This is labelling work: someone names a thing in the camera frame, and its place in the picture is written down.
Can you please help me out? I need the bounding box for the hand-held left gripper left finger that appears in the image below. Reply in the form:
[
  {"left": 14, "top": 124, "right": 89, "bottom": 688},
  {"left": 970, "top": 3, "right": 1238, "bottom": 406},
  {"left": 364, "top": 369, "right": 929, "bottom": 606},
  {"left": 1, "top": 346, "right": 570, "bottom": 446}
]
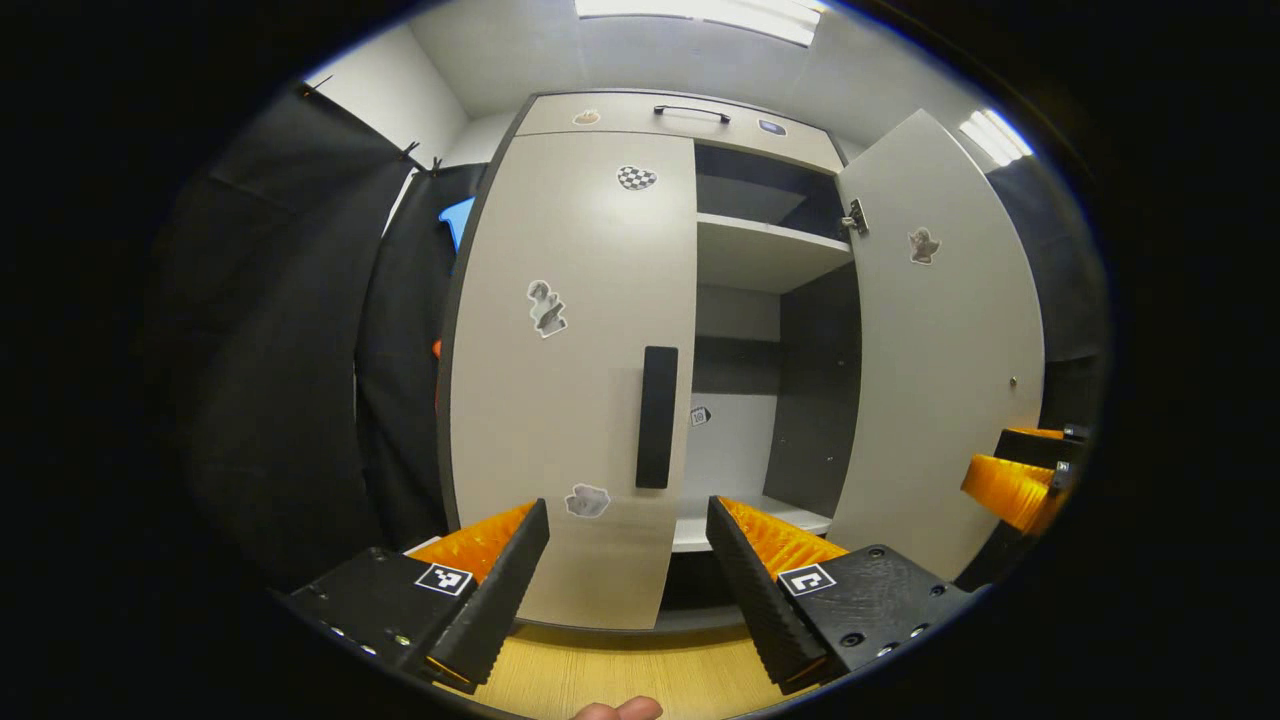
[{"left": 286, "top": 498, "right": 551, "bottom": 696}]

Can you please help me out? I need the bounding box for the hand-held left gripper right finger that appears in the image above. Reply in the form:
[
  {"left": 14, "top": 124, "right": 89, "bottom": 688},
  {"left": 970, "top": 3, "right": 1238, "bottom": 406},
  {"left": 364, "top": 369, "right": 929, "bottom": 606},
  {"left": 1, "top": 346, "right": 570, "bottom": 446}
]
[{"left": 705, "top": 495, "right": 974, "bottom": 698}]

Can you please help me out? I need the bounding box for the beige shoe cabinet door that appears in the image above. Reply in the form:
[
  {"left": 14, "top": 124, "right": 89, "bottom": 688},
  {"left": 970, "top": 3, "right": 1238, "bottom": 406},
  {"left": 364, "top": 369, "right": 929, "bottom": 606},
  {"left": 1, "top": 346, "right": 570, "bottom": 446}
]
[
  {"left": 828, "top": 108, "right": 1047, "bottom": 584},
  {"left": 447, "top": 132, "right": 698, "bottom": 631}
]

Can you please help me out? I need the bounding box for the beige double-door shoe cabinet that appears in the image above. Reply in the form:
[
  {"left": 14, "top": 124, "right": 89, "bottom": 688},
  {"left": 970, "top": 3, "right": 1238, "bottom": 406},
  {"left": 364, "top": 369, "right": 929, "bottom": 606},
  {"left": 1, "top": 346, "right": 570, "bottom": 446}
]
[{"left": 437, "top": 90, "right": 1047, "bottom": 636}]

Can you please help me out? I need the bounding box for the white cabinet shelf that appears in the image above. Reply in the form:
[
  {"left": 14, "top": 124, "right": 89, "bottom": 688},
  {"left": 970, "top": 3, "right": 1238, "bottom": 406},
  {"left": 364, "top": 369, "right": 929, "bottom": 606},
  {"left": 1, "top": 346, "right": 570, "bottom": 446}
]
[
  {"left": 672, "top": 495, "right": 833, "bottom": 553},
  {"left": 696, "top": 213, "right": 854, "bottom": 294}
]

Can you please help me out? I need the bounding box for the beige cabinet drawer front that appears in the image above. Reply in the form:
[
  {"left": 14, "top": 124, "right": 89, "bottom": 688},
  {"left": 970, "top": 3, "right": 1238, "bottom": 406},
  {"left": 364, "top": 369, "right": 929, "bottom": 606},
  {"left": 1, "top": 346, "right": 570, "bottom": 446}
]
[{"left": 515, "top": 92, "right": 846, "bottom": 176}]

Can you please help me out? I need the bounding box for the small ceiling light panel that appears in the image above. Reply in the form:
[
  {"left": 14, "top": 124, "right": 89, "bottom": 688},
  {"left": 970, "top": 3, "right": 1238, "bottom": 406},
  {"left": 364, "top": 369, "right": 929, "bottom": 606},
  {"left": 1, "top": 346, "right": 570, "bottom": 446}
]
[{"left": 960, "top": 108, "right": 1033, "bottom": 166}]

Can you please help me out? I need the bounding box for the black backdrop cloth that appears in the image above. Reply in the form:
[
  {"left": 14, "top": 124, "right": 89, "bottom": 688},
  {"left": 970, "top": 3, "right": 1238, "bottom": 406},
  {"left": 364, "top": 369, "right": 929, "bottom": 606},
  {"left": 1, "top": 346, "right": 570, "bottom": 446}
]
[{"left": 150, "top": 85, "right": 491, "bottom": 591}]

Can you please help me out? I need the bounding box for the long ceiling light panel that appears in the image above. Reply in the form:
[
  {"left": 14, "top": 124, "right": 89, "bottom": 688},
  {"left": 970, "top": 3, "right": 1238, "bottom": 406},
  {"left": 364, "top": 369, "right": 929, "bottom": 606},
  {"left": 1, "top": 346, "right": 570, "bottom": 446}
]
[{"left": 575, "top": 0, "right": 826, "bottom": 46}]

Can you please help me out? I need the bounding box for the black door handle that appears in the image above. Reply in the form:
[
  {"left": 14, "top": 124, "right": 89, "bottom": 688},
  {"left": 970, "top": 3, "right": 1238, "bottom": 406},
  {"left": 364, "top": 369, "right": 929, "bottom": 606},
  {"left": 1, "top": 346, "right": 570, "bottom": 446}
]
[{"left": 636, "top": 346, "right": 679, "bottom": 490}]

